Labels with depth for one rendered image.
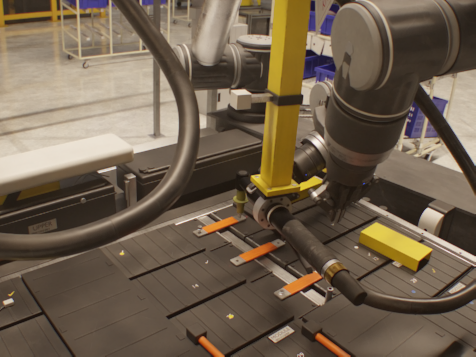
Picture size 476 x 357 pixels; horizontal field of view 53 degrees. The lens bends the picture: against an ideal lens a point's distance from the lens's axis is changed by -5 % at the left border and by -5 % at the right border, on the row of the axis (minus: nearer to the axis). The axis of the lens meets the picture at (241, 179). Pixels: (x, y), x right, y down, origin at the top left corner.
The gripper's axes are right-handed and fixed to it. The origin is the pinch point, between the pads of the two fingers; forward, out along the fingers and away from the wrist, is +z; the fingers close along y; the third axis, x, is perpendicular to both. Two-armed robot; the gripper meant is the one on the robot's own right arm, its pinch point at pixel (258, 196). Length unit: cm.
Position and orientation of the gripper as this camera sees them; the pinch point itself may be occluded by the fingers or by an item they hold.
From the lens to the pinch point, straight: 117.5
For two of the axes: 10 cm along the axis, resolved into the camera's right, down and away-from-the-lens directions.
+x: -4.2, -4.2, 8.1
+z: -8.2, 5.6, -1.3
